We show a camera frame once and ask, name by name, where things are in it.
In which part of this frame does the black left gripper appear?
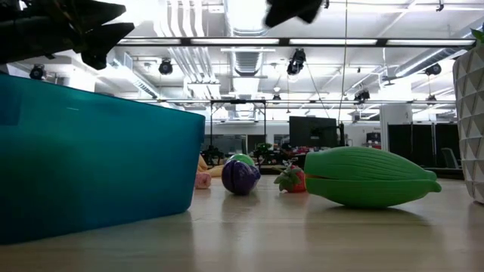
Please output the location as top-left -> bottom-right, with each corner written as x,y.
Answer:
0,0 -> 135,71

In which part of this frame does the teal plastic tupperware container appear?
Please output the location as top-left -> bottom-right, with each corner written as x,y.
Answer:
0,73 -> 206,246

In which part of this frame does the green round toy vegetable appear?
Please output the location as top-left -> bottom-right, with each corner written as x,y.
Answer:
226,153 -> 256,167

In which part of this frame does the green ribbed toy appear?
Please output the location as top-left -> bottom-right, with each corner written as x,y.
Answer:
303,146 -> 442,209

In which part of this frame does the red toy strawberry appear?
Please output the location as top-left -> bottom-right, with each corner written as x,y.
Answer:
273,164 -> 307,194

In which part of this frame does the purple toy eggplant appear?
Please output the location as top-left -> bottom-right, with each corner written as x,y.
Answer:
221,159 -> 262,196

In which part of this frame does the small pink toy fruit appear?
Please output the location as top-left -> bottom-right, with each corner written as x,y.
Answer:
194,172 -> 213,190

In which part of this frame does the black monitor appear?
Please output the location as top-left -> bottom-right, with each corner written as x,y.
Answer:
289,116 -> 338,149

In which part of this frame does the orange cloth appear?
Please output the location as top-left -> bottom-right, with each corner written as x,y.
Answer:
197,153 -> 225,178

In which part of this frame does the white patterned pot with plant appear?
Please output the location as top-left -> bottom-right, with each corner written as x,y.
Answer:
452,28 -> 484,205

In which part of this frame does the grey office chair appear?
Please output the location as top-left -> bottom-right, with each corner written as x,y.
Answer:
440,147 -> 463,170

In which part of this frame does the black overhead frame beam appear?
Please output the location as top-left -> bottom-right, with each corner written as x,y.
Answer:
116,36 -> 477,48

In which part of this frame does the thin hanging cable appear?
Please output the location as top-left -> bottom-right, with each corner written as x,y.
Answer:
338,0 -> 349,122

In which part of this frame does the black overhead camera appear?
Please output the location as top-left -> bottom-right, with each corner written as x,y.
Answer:
286,48 -> 307,76

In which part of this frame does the silver ceiling air duct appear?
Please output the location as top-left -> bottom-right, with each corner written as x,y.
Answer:
222,0 -> 277,76

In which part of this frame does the black metal frame stand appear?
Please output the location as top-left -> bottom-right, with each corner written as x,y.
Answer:
209,99 -> 268,167

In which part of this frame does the black partition wall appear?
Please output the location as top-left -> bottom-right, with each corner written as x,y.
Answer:
387,122 -> 461,169

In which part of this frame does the black aluminium table frame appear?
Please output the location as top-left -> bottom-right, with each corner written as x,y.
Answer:
260,165 -> 464,181

